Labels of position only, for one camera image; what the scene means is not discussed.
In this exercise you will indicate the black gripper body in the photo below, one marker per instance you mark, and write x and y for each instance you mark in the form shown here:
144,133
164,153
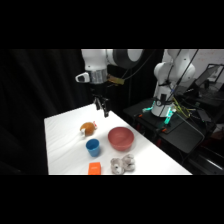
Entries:
99,89

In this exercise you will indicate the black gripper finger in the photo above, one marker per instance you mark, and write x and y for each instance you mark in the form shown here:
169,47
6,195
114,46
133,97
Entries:
106,108
98,103

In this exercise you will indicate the blue cup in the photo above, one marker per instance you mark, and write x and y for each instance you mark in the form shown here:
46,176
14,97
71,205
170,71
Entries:
93,147

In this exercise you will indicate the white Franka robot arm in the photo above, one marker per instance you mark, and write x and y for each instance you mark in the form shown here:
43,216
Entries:
95,60

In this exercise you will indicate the pink bowl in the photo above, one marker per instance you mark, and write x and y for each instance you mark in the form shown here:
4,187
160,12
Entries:
120,138

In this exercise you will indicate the brown plush toy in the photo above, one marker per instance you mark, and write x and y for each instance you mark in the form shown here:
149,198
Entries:
88,128

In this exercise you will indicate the grey plush toy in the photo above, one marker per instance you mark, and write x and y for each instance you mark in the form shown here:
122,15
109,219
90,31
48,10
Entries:
122,164

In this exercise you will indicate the orange block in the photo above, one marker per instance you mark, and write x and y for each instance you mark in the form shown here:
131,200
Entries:
94,168

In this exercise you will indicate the black robot stand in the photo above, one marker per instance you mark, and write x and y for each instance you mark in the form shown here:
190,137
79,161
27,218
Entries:
180,133

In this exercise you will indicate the black laptop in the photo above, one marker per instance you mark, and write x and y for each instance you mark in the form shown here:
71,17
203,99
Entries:
209,77

